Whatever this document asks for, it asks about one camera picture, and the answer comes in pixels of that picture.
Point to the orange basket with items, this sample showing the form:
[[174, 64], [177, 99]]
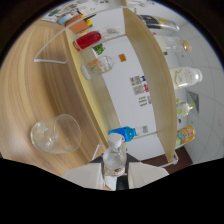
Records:
[[77, 25]]

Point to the wooden two-tier rack, white frame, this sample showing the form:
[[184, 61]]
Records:
[[153, 73]]

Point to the large white milk bottle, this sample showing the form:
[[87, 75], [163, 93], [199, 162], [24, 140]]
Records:
[[185, 77]]

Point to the wall posters group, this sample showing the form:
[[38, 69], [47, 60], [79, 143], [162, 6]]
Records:
[[140, 88]]

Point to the clear bottle with peach label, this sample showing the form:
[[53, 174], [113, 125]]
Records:
[[114, 160]]

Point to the clear bottle with green cap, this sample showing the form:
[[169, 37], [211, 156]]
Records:
[[184, 108]]

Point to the silver black soda water can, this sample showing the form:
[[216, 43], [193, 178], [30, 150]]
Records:
[[158, 22]]

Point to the glass jar with cork lid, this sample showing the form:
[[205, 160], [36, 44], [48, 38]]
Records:
[[173, 43]]

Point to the yellow colourful drink can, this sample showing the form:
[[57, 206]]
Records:
[[185, 136]]

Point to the red liquid bottle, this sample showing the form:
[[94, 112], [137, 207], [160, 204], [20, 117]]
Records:
[[87, 40]]

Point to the clear bottle with orange cap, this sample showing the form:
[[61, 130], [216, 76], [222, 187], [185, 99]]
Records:
[[98, 66]]

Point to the blue liquid bottle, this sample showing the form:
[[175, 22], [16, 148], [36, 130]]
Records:
[[125, 132]]

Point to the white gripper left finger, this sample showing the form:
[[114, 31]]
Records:
[[86, 175]]

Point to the small white and blue bottle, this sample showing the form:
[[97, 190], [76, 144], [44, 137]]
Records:
[[64, 19]]

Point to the clear drinking glass with ice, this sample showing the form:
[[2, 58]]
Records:
[[55, 135]]

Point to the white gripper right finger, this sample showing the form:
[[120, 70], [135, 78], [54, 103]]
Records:
[[146, 173]]

